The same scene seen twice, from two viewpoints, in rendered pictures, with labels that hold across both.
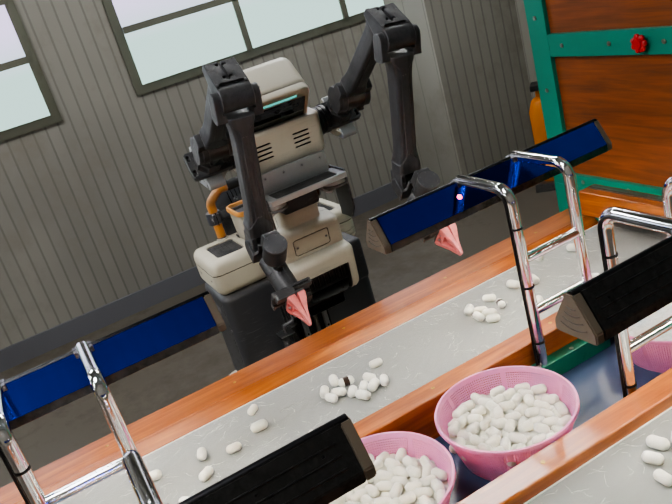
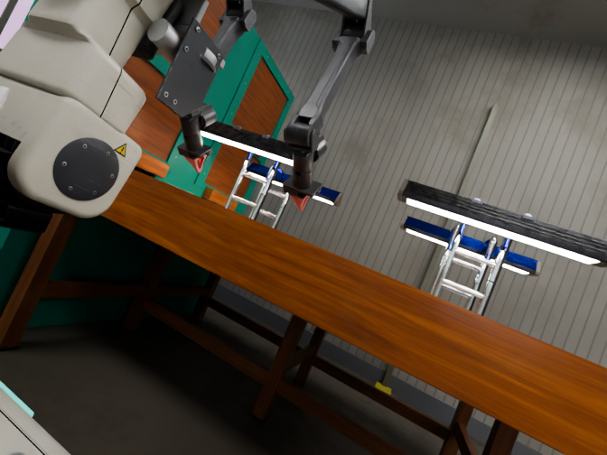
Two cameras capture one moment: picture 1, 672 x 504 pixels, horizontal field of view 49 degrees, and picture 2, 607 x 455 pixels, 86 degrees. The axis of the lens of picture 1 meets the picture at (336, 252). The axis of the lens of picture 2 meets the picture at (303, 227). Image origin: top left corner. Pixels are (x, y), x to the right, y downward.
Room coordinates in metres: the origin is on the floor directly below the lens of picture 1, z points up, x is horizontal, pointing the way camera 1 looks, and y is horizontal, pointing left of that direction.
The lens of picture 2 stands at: (2.29, 0.80, 0.74)
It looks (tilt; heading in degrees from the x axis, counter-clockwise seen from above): 3 degrees up; 222
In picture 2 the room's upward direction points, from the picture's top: 23 degrees clockwise
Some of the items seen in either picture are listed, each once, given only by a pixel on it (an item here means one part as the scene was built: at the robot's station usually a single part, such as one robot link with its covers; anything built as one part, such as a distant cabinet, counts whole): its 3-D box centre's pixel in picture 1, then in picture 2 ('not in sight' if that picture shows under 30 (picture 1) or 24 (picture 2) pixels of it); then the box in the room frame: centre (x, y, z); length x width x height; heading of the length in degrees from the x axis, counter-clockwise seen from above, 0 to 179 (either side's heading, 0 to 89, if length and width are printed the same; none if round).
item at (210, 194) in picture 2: not in sight; (220, 199); (1.10, -1.00, 0.83); 0.30 x 0.06 x 0.07; 21
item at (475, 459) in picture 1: (509, 426); not in sight; (1.15, -0.22, 0.72); 0.27 x 0.27 x 0.10
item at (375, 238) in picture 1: (492, 181); (248, 139); (1.51, -0.37, 1.08); 0.62 x 0.08 x 0.07; 111
